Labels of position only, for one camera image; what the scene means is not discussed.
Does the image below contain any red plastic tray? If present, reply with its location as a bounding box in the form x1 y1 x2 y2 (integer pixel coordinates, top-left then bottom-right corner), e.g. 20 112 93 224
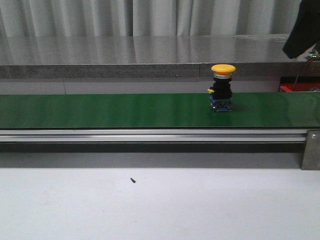
279 76 320 92

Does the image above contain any aluminium conveyor frame rail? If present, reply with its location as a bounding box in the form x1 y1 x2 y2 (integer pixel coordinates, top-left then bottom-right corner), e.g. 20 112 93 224
0 128 308 143

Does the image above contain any red black wire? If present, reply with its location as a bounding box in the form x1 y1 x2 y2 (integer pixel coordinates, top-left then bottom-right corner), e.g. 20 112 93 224
292 57 320 93

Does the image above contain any small green circuit board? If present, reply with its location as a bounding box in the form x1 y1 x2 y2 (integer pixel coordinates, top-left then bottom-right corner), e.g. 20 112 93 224
306 51 320 60

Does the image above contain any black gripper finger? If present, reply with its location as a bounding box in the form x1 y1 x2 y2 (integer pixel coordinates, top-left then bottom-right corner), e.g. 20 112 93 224
282 0 320 59

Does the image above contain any grey curtain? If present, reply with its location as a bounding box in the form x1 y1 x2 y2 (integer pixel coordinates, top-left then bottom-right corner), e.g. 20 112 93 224
0 0 300 37

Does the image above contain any steel conveyor end bracket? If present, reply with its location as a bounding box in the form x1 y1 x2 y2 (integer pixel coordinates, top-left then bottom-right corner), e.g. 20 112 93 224
301 130 320 171

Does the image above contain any yellow mushroom push button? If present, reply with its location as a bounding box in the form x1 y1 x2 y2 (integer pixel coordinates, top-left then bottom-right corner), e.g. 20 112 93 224
208 64 236 112

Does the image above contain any green conveyor belt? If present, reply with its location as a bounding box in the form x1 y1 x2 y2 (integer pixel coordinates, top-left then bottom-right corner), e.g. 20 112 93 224
0 92 320 129

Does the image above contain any grey stone counter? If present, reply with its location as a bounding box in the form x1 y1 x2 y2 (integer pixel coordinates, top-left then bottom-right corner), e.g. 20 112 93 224
0 34 320 79

